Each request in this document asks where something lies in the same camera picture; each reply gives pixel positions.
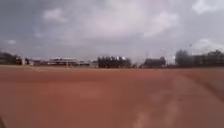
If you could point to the long belt of trees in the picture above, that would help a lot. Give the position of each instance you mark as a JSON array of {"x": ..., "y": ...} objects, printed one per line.
[{"x": 203, "y": 59}]

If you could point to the pale flat-roofed building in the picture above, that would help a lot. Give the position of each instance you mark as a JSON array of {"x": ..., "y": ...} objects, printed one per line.
[{"x": 63, "y": 61}]

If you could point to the dark trees beside field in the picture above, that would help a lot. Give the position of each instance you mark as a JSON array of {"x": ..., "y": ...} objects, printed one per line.
[{"x": 8, "y": 59}]

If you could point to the small clump of trees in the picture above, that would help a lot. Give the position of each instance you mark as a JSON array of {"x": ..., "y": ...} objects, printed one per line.
[{"x": 154, "y": 62}]

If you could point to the dense row of trees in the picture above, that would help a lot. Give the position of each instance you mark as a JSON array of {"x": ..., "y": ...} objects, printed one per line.
[{"x": 113, "y": 62}]

